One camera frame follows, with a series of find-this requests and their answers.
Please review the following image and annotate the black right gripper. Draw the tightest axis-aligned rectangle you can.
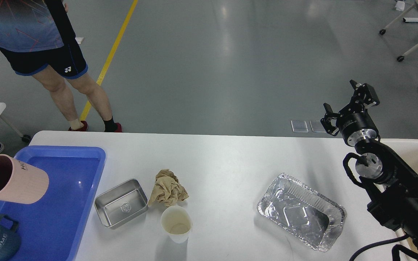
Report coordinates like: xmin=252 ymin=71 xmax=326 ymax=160
xmin=320 ymin=80 xmax=380 ymax=146

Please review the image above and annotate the aluminium foil tray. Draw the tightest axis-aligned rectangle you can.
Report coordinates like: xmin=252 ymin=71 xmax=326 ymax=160
xmin=257 ymin=173 xmax=347 ymax=252

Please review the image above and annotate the brown paper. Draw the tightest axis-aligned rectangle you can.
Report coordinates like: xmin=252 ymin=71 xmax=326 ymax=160
xmin=148 ymin=169 xmax=189 ymax=207

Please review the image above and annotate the stainless steel rectangular container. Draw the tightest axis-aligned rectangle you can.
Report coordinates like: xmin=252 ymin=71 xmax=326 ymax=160
xmin=94 ymin=179 xmax=149 ymax=229

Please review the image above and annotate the pink mug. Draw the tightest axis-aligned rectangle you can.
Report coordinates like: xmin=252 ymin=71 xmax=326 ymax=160
xmin=0 ymin=154 xmax=49 ymax=204

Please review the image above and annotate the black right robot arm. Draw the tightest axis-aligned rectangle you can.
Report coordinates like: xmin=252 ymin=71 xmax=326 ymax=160
xmin=320 ymin=80 xmax=418 ymax=261

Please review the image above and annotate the floor plate right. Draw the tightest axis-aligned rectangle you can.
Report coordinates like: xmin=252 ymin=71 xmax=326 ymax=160
xmin=309 ymin=120 xmax=327 ymax=133

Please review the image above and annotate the floor plate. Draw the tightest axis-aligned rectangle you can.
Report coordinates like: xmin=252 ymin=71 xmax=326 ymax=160
xmin=290 ymin=120 xmax=309 ymax=133
xmin=309 ymin=120 xmax=327 ymax=133

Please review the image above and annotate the floor plate left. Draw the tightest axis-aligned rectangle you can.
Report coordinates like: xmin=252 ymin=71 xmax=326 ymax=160
xmin=290 ymin=120 xmax=309 ymax=133

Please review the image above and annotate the white paper cup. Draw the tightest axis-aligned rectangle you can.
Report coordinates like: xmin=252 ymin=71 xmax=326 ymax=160
xmin=161 ymin=205 xmax=193 ymax=244

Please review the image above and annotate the blue plastic tray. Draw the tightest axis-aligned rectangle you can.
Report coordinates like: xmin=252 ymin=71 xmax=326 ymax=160
xmin=0 ymin=145 xmax=106 ymax=261

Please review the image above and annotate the person in patterned shirt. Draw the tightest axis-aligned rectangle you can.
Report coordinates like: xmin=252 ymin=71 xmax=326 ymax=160
xmin=0 ymin=0 xmax=123 ymax=132

